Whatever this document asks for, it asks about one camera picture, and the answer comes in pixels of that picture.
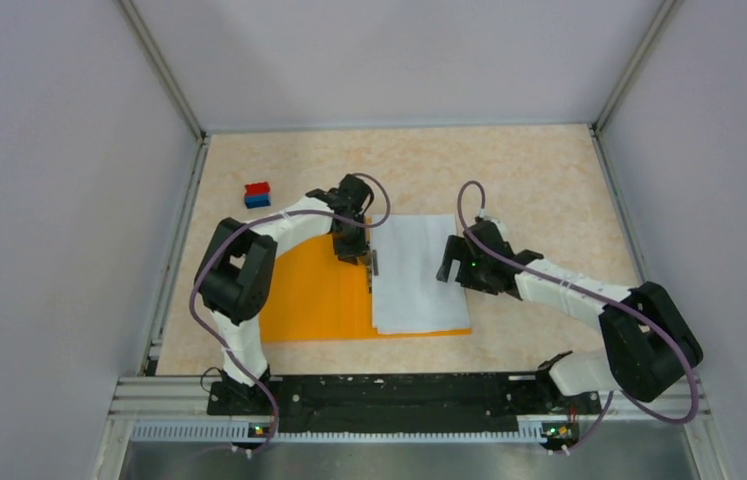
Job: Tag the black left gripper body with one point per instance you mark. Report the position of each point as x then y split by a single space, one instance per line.
350 243

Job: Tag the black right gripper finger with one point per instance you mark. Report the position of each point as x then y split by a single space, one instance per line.
459 249
449 271

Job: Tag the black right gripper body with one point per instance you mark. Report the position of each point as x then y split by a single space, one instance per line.
472 274

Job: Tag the white paper sheets stack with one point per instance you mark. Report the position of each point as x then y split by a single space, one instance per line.
407 299

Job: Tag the orange clip file folder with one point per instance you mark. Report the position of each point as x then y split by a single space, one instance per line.
315 297

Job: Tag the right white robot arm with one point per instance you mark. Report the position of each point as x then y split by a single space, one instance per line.
647 344

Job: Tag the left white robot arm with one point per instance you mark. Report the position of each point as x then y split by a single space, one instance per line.
233 281

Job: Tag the silver metal folder clip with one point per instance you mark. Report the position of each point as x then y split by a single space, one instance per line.
371 263

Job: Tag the red and blue toy brick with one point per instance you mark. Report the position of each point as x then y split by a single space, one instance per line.
257 195

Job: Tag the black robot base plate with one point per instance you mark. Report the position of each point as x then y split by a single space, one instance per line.
440 403

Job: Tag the white slotted cable duct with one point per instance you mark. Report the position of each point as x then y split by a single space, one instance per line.
203 431

